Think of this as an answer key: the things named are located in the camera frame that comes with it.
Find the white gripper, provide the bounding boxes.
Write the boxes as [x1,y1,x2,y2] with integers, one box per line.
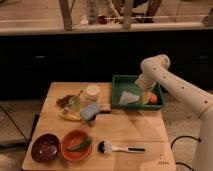
[135,74,156,104]

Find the white towel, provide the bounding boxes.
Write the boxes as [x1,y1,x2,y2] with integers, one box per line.
[119,91,139,105]

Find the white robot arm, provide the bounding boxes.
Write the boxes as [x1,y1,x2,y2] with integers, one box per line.
[135,54,213,171]

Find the orange fruit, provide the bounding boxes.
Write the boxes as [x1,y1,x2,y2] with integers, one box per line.
[148,93,158,104]

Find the green plastic tray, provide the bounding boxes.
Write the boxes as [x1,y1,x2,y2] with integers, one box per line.
[112,75,164,111]

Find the white cup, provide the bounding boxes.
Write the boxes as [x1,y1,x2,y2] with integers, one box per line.
[83,84,100,101]

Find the blue sponge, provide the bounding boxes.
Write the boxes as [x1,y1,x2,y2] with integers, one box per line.
[80,103,100,121]

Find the black and white dish brush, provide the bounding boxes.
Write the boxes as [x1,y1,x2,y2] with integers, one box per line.
[97,141,145,154]

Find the green pear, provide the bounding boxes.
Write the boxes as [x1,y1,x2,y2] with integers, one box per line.
[69,95,81,111]

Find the green pepper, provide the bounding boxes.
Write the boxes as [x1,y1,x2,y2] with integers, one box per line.
[66,137,92,152]

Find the yellow banana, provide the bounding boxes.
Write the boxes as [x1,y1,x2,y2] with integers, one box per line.
[60,114,81,121]

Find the dark red grapes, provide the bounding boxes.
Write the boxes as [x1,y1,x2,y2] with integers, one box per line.
[56,95,71,108]

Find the orange bowl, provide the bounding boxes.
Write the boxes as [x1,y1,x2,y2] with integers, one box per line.
[60,130,92,162]

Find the dark purple bowl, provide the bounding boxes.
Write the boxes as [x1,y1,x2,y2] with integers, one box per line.
[31,134,60,163]

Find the black cable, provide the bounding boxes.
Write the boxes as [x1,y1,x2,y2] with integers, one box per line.
[170,134,201,171]

